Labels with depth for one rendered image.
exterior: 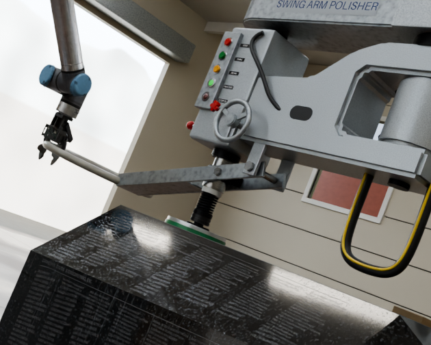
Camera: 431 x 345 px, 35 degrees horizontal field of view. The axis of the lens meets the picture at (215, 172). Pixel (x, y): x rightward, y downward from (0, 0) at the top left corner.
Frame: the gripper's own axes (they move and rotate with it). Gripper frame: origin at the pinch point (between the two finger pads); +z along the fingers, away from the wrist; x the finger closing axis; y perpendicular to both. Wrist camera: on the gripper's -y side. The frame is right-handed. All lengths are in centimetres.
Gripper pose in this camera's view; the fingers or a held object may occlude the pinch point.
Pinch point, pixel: (46, 159)
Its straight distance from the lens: 290.2
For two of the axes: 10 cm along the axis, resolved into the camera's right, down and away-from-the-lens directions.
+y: -2.2, -1.2, -9.7
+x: 8.8, 4.1, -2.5
